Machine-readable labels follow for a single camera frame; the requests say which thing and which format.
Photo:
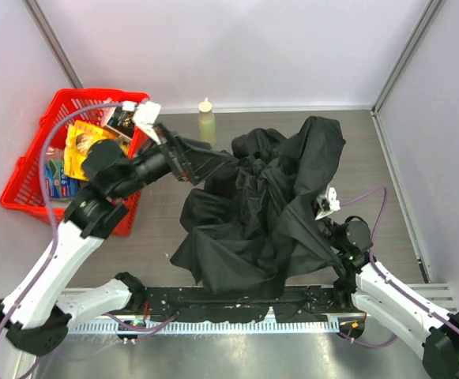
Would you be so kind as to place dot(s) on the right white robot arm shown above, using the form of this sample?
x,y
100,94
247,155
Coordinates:
x,y
430,331

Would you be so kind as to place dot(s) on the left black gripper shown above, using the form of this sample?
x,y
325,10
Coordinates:
x,y
178,154

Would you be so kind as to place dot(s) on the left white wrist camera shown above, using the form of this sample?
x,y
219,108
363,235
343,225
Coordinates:
x,y
144,116

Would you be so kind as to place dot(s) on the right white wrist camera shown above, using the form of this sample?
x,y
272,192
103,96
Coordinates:
x,y
326,203

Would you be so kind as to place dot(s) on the white slotted cable duct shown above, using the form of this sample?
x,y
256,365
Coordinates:
x,y
106,326

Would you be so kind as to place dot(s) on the pale green squeeze bottle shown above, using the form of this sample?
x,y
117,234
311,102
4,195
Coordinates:
x,y
206,122

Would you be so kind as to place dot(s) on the yellow Lays chip bag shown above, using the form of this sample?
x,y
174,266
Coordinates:
x,y
79,139

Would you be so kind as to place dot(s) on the black and white snack box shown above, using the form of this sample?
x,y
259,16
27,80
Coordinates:
x,y
119,122

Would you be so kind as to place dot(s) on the red plastic shopping basket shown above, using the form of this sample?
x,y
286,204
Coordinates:
x,y
23,193

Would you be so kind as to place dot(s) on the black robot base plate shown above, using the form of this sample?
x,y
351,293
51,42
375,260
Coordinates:
x,y
196,305

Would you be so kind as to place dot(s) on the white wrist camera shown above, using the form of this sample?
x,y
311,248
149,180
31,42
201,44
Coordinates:
x,y
326,203
144,116

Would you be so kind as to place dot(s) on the blue snack package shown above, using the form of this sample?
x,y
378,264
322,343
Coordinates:
x,y
59,185

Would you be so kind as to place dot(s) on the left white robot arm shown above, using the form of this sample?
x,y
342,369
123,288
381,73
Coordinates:
x,y
34,315

